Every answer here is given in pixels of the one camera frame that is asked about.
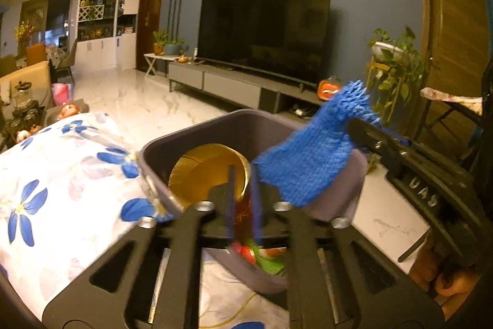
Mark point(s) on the small orange ornament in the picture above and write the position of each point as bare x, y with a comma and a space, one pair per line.
183, 59

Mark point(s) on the blue knitted cloth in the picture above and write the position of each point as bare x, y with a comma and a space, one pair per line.
308, 159

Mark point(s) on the plant in blue pot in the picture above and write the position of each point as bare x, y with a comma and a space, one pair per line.
174, 48

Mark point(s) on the white folding side table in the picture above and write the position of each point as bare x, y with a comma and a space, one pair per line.
154, 57

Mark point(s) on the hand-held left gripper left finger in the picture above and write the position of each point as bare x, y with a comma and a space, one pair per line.
232, 205

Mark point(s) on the wooden door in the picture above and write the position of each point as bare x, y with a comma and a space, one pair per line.
454, 24

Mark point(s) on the glass jar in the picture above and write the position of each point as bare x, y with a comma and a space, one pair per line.
22, 96

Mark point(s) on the grey plastic bin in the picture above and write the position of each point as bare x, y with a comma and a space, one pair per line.
246, 128

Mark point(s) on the trailing plant white pot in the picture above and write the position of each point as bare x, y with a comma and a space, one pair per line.
389, 51

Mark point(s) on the red gold-lined canister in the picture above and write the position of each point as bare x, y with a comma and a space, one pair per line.
204, 175

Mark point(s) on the glass balcony door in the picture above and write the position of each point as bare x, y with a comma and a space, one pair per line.
54, 18

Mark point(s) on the person's right hand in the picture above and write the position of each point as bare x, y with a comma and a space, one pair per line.
423, 263

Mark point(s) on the green red wrapper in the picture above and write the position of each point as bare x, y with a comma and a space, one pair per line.
265, 259

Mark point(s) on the orange pumpkin toy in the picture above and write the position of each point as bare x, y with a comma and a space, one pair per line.
327, 89

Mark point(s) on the pink gift bag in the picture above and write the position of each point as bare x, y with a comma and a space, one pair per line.
61, 94

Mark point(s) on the dining chair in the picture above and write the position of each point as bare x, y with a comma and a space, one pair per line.
68, 61

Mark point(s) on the white display cabinet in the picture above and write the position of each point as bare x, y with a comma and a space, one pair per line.
100, 51

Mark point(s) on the dark brown door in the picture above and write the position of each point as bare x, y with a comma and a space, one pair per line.
152, 13

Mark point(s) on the plant in orange pot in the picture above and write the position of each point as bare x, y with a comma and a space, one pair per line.
159, 45

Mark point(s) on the yellow flower bouquet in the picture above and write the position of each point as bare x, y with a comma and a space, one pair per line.
24, 31

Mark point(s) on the grey television cabinet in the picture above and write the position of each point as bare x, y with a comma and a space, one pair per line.
227, 82

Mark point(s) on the orange chair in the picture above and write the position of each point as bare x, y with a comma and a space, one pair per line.
36, 53

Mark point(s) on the orange figurine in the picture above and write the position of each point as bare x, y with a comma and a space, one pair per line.
68, 110

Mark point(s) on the flat screen television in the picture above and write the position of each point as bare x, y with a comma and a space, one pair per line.
265, 32

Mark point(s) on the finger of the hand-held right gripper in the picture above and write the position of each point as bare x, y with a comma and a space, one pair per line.
369, 136

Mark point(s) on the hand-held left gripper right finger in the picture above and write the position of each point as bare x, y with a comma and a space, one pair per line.
257, 209

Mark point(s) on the patterned cloth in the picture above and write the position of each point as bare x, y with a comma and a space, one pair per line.
450, 96

